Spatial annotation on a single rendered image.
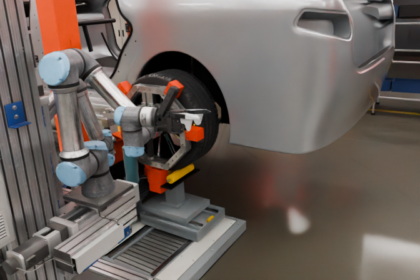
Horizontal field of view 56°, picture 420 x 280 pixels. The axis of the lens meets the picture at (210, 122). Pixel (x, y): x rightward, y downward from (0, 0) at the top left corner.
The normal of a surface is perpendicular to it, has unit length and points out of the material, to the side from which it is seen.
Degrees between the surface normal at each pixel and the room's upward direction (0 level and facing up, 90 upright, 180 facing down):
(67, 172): 98
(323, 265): 0
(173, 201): 90
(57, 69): 83
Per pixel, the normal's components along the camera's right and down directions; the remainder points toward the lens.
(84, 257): 0.88, 0.11
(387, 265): -0.04, -0.95
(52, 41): -0.53, 0.28
